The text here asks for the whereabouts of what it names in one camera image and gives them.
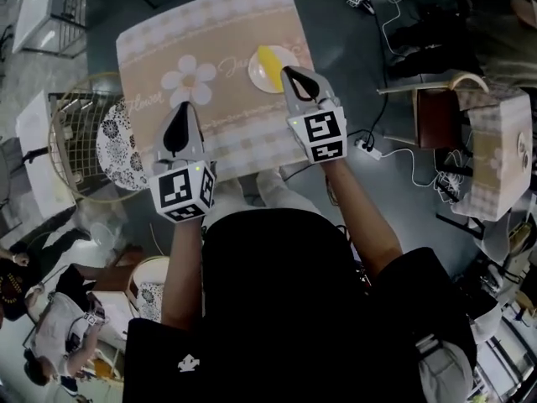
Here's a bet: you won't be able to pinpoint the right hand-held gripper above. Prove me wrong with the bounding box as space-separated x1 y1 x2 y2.
279 65 349 165

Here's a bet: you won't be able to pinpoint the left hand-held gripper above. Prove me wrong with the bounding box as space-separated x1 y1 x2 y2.
147 101 217 225

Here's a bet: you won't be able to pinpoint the yellow corn cob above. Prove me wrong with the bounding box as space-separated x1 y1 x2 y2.
256 44 291 92

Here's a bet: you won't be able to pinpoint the white plate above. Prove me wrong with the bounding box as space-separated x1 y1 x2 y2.
247 44 304 95

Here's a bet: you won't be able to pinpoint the person's left forearm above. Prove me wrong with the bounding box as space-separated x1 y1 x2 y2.
159 219 207 332

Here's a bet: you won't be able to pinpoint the person's right forearm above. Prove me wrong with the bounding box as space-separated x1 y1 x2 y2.
324 157 404 287

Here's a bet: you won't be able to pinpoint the black white floral cushion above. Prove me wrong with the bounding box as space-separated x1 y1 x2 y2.
95 97 151 192
137 281 165 323

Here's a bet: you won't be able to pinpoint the white power strip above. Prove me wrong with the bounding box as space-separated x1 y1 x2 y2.
353 137 384 161

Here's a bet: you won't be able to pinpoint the beige flower tablecloth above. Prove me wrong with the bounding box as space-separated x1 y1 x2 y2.
450 85 534 222
114 0 333 183

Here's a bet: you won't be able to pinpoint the spare hand-held gripper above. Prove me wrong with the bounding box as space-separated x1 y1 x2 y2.
345 0 375 15

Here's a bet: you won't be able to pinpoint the person's white trousers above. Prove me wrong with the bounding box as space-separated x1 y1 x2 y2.
204 167 325 231

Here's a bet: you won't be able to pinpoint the brown wooden chair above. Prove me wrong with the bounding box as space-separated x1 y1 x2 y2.
376 70 491 151

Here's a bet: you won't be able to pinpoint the light wooden chair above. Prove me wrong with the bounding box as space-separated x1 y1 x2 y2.
124 255 172 323

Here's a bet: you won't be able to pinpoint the white board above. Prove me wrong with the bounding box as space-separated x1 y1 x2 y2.
14 89 78 221

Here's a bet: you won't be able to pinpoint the person's black shirt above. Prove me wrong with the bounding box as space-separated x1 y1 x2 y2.
123 207 478 403

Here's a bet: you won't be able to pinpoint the black cable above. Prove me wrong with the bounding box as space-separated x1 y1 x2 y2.
347 0 404 144

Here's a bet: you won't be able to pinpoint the gold wire chair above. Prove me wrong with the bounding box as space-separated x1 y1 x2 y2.
47 71 146 204

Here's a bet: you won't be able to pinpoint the white cable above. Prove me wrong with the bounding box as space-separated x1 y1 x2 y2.
380 146 440 188
378 0 404 56

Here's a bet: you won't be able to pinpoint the tangle of white cables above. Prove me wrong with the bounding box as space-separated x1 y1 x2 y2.
433 148 474 204

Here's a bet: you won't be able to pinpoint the white metal-frame table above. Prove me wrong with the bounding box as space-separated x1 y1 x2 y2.
11 0 91 60

